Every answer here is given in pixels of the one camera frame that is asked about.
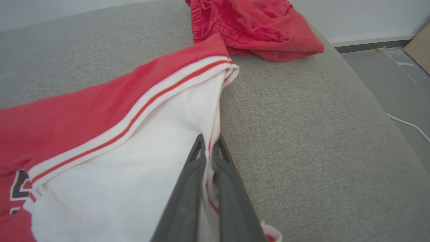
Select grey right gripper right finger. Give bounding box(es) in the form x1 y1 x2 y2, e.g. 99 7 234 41
212 135 268 242

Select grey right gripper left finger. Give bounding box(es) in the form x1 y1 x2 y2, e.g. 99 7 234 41
150 133 206 242

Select red and white jersey shirt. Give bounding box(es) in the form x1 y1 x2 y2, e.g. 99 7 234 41
0 32 283 242

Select red shorts with white band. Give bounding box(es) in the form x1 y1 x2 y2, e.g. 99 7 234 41
184 0 325 62

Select tan flat board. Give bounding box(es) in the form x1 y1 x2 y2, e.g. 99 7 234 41
403 23 430 75

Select white floor cable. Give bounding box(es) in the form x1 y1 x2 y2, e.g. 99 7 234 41
387 113 430 144

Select dark wall baseboard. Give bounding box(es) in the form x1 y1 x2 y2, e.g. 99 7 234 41
331 35 418 54

